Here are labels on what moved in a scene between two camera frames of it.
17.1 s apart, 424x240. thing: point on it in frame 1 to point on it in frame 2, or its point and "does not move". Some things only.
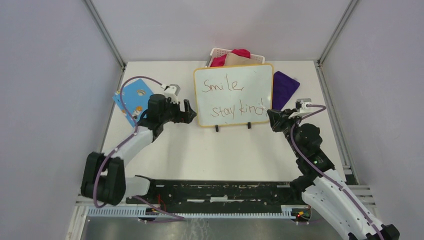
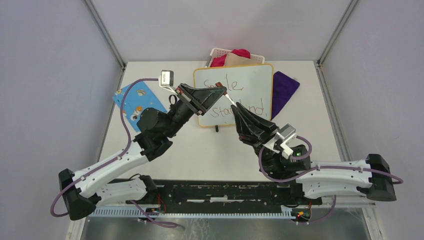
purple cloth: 284,86 does not move
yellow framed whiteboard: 234,95 does not move
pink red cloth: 220,61 does not move
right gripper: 284,116 to 246,133
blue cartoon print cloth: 135,100 does not move
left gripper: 184,117 to 200,101
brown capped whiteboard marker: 264,107 to 225,93
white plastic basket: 215,52 does not move
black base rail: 200,196 does not move
